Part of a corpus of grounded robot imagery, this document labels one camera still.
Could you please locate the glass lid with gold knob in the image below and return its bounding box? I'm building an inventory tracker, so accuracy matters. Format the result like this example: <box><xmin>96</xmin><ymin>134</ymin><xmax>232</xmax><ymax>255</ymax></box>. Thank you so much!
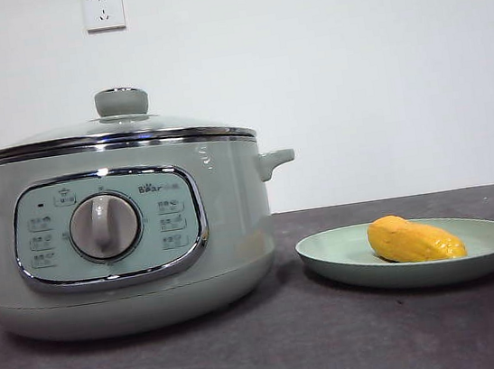
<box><xmin>0</xmin><ymin>69</ymin><xmax>257</xmax><ymax>172</ymax></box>

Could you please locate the white wall socket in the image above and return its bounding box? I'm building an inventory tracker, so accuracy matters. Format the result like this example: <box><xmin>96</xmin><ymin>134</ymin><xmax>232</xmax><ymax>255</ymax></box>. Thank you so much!
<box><xmin>81</xmin><ymin>0</ymin><xmax>128</xmax><ymax>35</ymax></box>

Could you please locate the yellow corn cob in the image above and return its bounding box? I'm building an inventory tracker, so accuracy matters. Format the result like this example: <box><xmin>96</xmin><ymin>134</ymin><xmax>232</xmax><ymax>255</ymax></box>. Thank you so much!
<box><xmin>365</xmin><ymin>206</ymin><xmax>469</xmax><ymax>271</ymax></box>

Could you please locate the pale green round plate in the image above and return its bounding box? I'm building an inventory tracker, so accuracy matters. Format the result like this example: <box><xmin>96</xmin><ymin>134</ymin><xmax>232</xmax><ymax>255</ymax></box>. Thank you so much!
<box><xmin>293</xmin><ymin>206</ymin><xmax>494</xmax><ymax>304</ymax></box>

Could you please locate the pale green electric steamer pot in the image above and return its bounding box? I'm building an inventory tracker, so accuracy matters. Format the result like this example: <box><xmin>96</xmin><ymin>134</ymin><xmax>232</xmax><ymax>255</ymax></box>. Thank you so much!
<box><xmin>0</xmin><ymin>117</ymin><xmax>316</xmax><ymax>354</ymax></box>

